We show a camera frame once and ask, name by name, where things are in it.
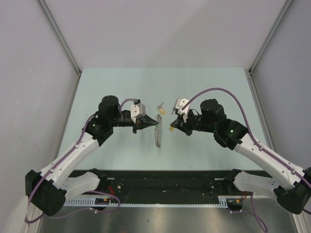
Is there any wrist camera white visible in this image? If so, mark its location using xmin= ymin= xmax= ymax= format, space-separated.
xmin=130 ymin=99 xmax=146 ymax=123
xmin=172 ymin=98 xmax=190 ymax=122

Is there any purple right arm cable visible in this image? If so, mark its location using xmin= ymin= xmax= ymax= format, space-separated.
xmin=182 ymin=87 xmax=311 ymax=231

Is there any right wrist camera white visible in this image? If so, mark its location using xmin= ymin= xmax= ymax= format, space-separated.
xmin=172 ymin=98 xmax=190 ymax=122

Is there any left aluminium frame post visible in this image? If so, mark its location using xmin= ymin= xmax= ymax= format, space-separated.
xmin=36 ymin=0 xmax=82 ymax=75

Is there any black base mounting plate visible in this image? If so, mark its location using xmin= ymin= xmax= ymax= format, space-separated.
xmin=80 ymin=169 xmax=253 ymax=198

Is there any round metal keyring disc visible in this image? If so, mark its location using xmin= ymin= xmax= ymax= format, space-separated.
xmin=154 ymin=114 xmax=162 ymax=148

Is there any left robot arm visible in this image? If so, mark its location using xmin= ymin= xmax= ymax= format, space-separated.
xmin=25 ymin=95 xmax=157 ymax=216

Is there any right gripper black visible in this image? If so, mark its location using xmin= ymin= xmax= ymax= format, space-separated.
xmin=171 ymin=109 xmax=216 ymax=136

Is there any right aluminium frame post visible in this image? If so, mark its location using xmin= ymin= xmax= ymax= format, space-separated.
xmin=248 ymin=0 xmax=296 ymax=75

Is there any slotted cable duct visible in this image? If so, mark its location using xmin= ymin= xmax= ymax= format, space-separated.
xmin=64 ymin=196 xmax=240 ymax=207

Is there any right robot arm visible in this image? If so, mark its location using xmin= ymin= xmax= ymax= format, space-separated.
xmin=171 ymin=99 xmax=311 ymax=215

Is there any aluminium frame post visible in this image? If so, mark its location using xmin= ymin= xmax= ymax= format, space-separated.
xmin=248 ymin=0 xmax=296 ymax=75
xmin=36 ymin=0 xmax=82 ymax=75

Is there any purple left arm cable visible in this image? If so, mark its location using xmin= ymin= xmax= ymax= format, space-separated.
xmin=24 ymin=98 xmax=141 ymax=224

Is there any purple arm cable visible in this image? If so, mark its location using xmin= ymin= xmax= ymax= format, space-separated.
xmin=24 ymin=98 xmax=141 ymax=224
xmin=182 ymin=87 xmax=311 ymax=231

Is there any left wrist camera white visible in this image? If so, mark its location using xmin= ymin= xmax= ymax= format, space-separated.
xmin=130 ymin=99 xmax=146 ymax=123

